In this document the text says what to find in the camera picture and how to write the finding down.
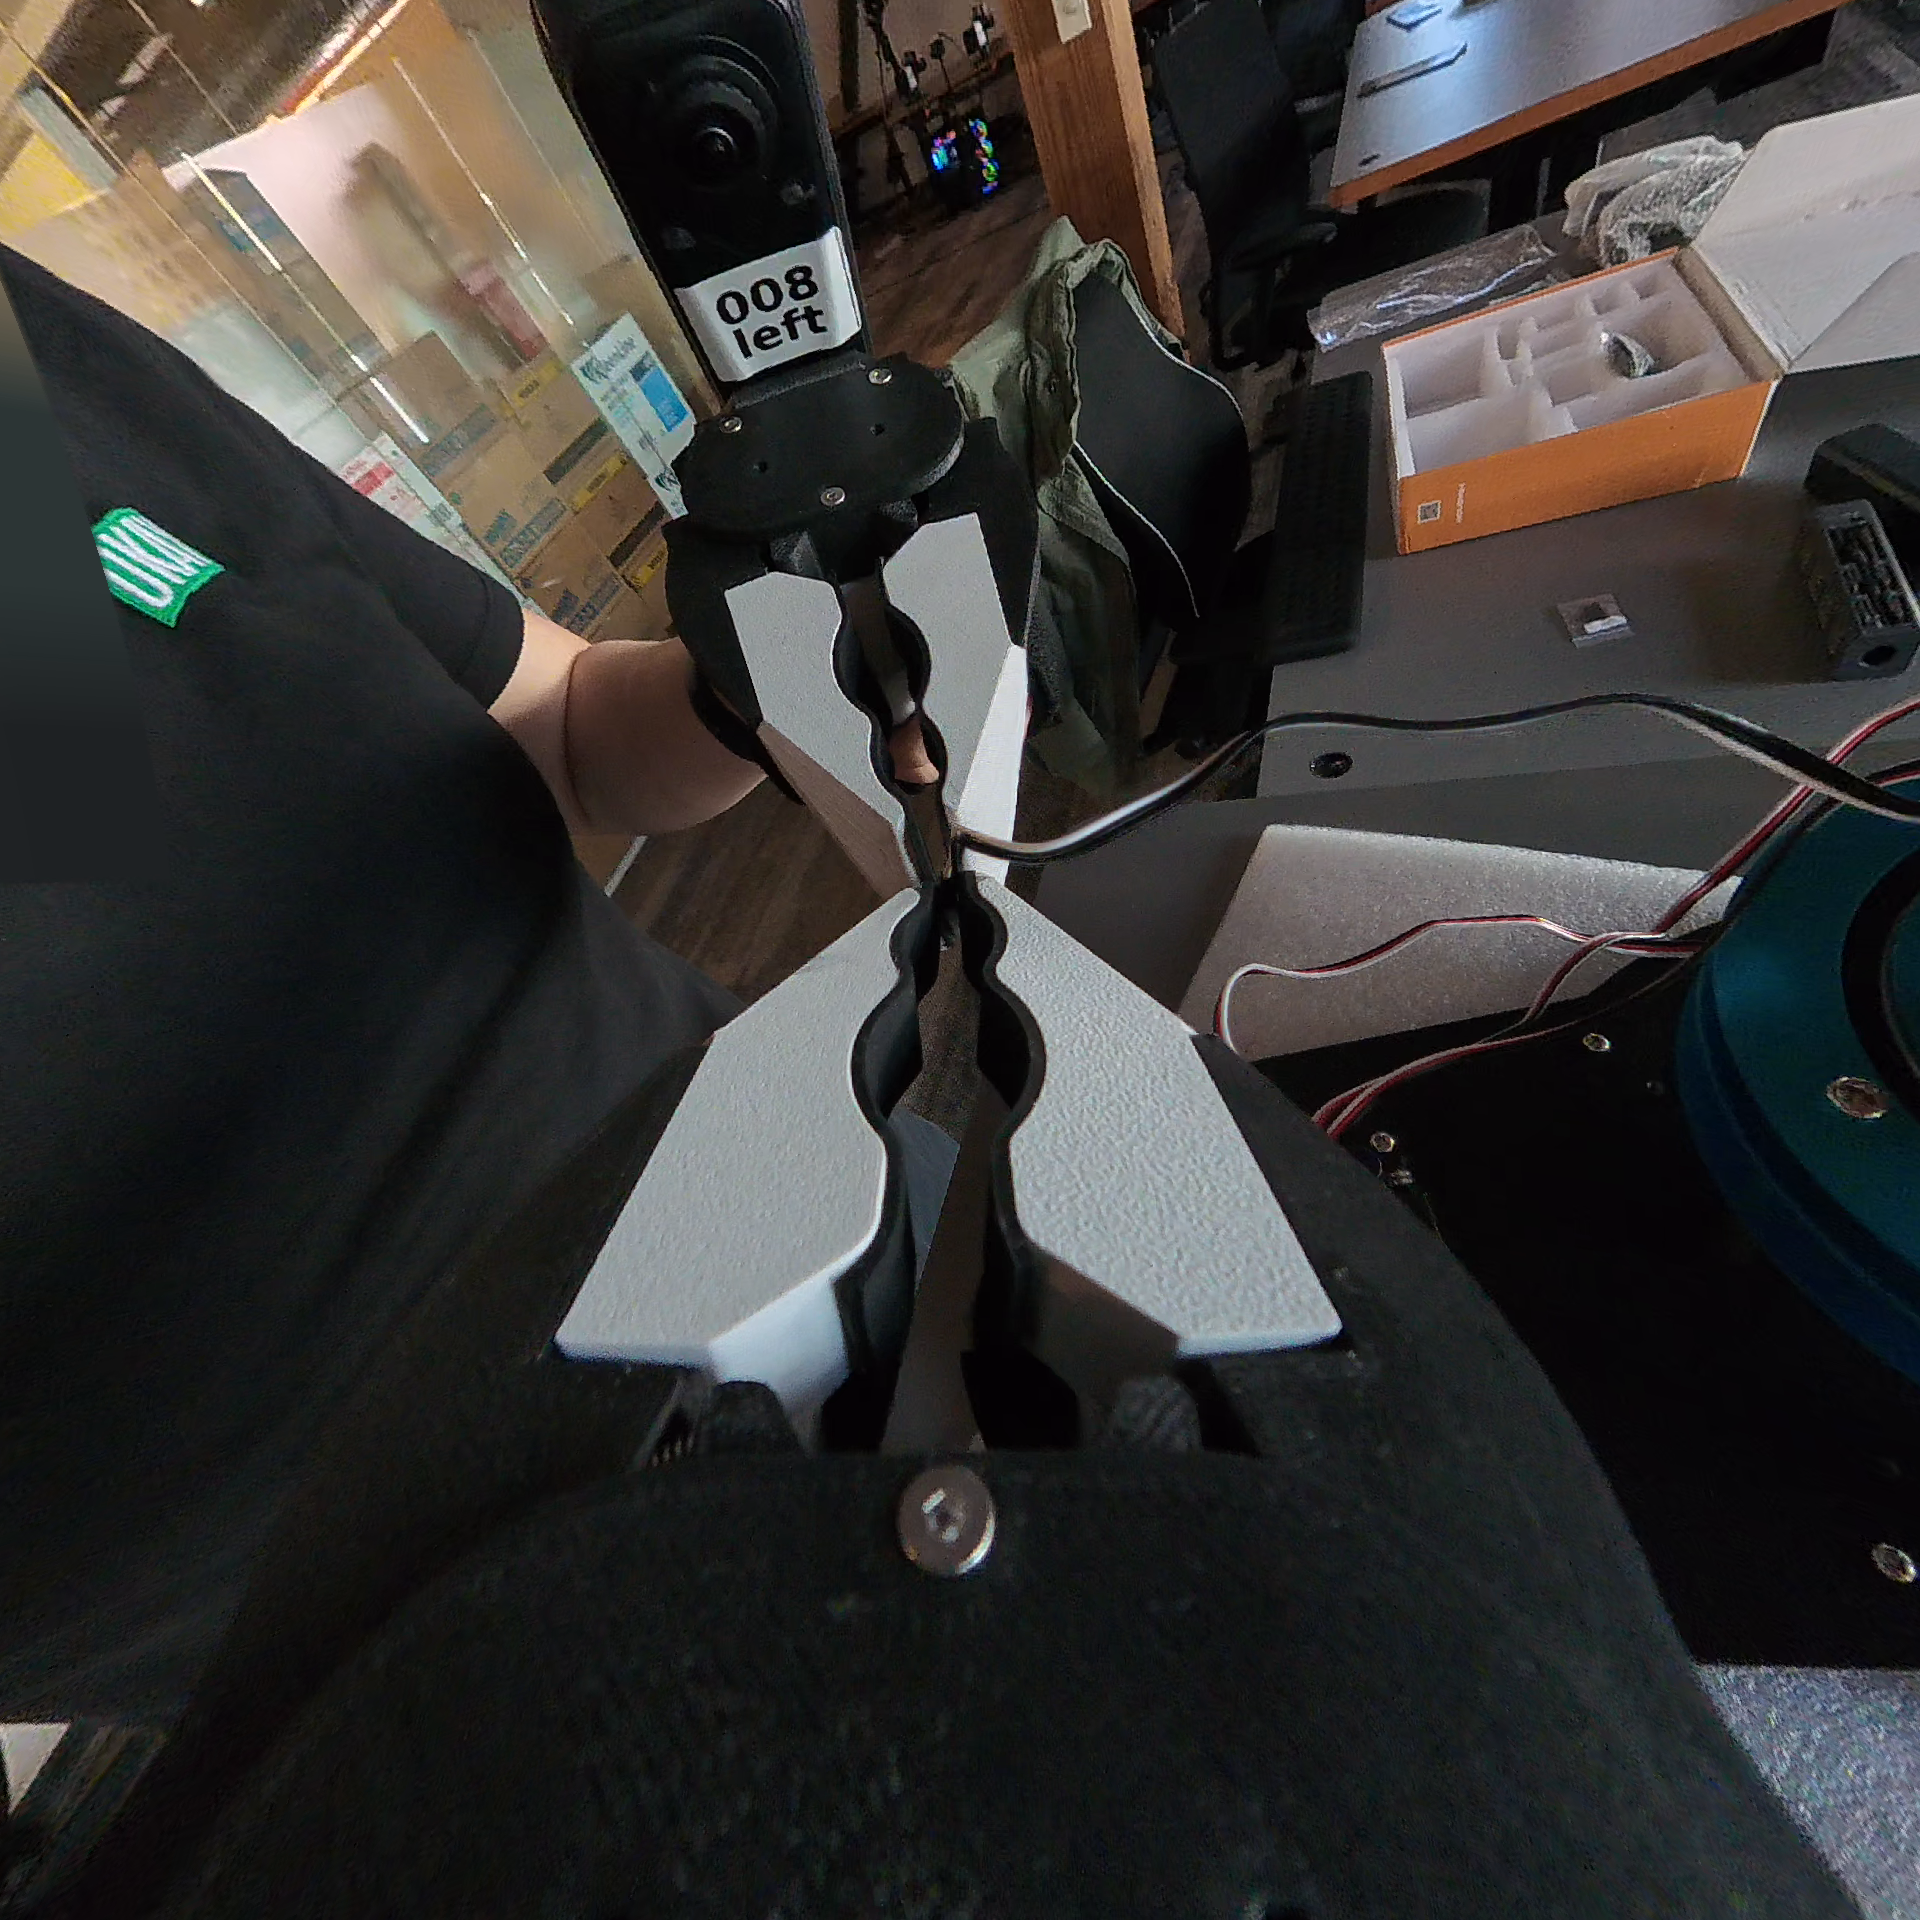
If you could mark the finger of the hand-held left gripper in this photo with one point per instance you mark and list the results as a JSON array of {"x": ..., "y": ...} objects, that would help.
[
  {"x": 788, "y": 660},
  {"x": 975, "y": 674}
]

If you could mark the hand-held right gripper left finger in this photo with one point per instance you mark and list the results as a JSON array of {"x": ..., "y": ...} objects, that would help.
[{"x": 720, "y": 1200}]

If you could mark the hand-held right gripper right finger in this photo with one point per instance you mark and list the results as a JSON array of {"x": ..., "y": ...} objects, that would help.
[{"x": 1156, "y": 1200}]

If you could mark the person's left forearm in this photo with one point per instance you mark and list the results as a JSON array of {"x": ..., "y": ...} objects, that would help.
[{"x": 629, "y": 734}]

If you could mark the teal hobby robot arm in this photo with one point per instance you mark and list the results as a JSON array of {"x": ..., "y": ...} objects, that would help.
[{"x": 1771, "y": 1142}]

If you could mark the grey desk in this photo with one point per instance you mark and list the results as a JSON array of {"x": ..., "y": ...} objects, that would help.
[{"x": 1501, "y": 660}]

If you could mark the person's left hand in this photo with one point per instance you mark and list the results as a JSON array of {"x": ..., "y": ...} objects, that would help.
[{"x": 913, "y": 752}]

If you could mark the green jacket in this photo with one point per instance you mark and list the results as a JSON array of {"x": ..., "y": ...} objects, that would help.
[{"x": 1072, "y": 599}]

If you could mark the computer case with coloured lights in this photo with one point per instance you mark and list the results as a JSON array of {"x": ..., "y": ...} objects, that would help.
[{"x": 969, "y": 164}]

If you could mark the black chair with backrest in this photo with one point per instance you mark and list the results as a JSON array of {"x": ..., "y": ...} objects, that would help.
[{"x": 1156, "y": 434}]

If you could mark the stack of cardboard boxes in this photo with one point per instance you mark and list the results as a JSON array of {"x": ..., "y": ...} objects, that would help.
[{"x": 494, "y": 450}]

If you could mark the wooden pillar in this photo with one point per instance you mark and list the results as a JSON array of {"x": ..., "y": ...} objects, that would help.
[{"x": 1095, "y": 164}]

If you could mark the black keyboard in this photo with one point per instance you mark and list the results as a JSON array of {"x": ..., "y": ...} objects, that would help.
[{"x": 1324, "y": 510}]

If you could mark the white foam sheet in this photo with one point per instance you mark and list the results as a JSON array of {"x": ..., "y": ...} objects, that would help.
[{"x": 1424, "y": 886}]

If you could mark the person in black shirt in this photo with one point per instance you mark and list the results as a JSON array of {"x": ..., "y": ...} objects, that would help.
[{"x": 271, "y": 1049}]

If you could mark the black office chair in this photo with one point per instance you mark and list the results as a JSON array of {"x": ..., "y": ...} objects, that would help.
[{"x": 1244, "y": 164}]

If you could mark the plastic bag with black parts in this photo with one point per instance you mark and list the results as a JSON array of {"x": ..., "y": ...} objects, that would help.
[{"x": 1441, "y": 284}]

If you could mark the small clear packet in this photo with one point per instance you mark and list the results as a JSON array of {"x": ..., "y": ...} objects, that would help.
[{"x": 1593, "y": 620}]

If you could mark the orange box with foam insert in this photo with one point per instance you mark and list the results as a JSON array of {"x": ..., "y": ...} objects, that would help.
[{"x": 1576, "y": 480}]

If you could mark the grey flat strip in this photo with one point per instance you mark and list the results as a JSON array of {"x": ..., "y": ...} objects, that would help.
[{"x": 1412, "y": 67}]

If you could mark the small dark metal part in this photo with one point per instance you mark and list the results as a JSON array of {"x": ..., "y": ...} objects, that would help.
[{"x": 1625, "y": 354}]

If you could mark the crumpled clear plastic bag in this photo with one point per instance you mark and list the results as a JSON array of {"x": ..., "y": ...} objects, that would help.
[{"x": 1657, "y": 195}]

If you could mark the grey table with wooden edge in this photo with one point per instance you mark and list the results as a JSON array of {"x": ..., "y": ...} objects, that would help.
[{"x": 1590, "y": 76}]

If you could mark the white flat object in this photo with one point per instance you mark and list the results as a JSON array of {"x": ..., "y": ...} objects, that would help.
[{"x": 31, "y": 1756}]

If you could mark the black connector module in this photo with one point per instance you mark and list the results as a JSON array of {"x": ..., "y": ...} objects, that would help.
[{"x": 1861, "y": 593}]

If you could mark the black rectangular block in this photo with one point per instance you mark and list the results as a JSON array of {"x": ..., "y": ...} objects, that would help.
[{"x": 1868, "y": 465}]

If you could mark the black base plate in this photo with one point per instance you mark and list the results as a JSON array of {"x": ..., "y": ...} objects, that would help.
[{"x": 1576, "y": 1350}]

